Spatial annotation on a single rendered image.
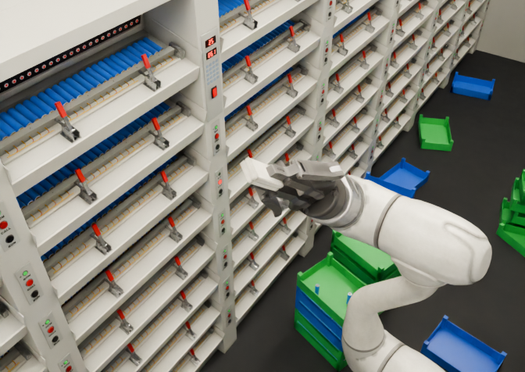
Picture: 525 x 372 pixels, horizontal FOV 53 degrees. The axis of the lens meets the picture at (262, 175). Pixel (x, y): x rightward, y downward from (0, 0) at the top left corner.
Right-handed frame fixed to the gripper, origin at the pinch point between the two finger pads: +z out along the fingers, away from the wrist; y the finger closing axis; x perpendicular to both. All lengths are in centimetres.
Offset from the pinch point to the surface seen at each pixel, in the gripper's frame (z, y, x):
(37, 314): -31, -83, -16
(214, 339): -143, -112, -12
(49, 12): -10, -34, -64
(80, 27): -11, -28, -56
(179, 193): -70, -57, -42
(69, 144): -21, -49, -42
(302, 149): -155, -42, -71
